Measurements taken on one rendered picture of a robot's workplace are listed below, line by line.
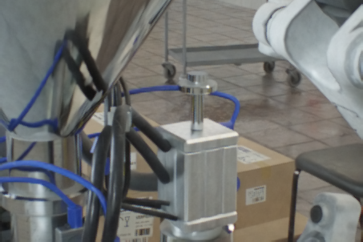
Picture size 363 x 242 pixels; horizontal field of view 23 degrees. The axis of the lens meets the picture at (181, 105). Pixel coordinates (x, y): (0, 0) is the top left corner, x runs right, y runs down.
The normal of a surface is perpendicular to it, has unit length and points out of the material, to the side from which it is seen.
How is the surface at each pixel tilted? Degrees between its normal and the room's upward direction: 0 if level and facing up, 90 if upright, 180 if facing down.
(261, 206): 90
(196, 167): 90
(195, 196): 90
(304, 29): 90
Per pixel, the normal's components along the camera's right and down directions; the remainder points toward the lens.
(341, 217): 0.50, 0.21
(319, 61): -0.18, -0.50
